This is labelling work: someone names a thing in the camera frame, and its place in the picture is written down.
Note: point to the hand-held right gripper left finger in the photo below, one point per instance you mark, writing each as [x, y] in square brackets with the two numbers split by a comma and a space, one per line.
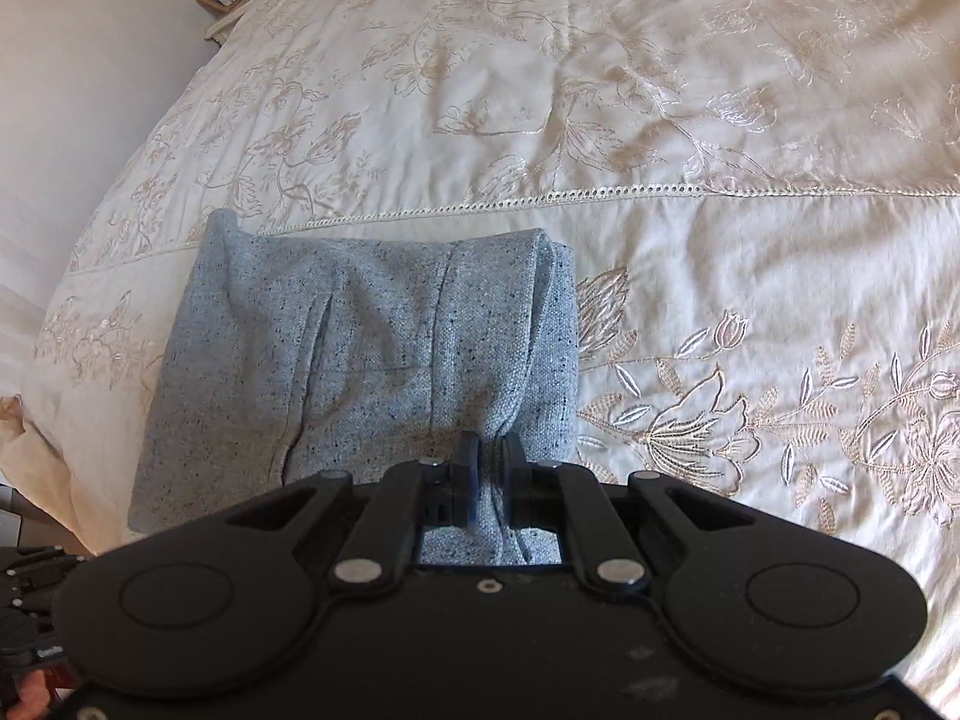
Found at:
[471, 484]

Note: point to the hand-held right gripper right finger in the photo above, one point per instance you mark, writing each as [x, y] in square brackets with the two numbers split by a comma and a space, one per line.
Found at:
[513, 484]

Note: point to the grey speckled pants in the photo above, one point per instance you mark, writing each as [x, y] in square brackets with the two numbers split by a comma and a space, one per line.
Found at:
[360, 360]

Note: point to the person's left hand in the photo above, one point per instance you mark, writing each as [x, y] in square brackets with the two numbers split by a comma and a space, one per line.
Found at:
[31, 699]

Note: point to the cream embroidered bedspread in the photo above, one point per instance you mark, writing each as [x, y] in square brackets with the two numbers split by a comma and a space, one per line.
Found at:
[712, 165]

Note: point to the white nightstand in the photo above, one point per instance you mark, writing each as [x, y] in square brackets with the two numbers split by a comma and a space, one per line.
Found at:
[225, 24]

